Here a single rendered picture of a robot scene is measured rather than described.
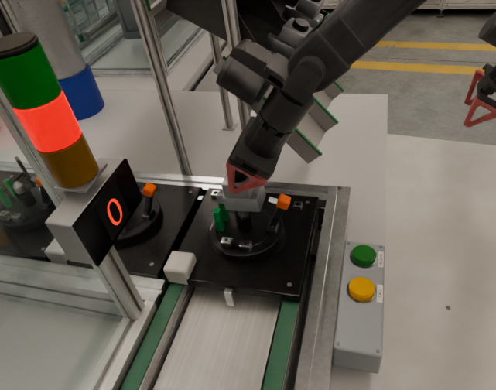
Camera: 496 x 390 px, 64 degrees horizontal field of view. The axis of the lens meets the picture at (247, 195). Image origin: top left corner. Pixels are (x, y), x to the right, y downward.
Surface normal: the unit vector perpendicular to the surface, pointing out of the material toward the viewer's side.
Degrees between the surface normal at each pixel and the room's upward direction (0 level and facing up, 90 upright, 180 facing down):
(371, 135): 0
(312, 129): 45
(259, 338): 0
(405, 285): 0
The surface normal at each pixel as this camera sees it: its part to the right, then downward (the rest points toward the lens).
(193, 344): -0.12, -0.74
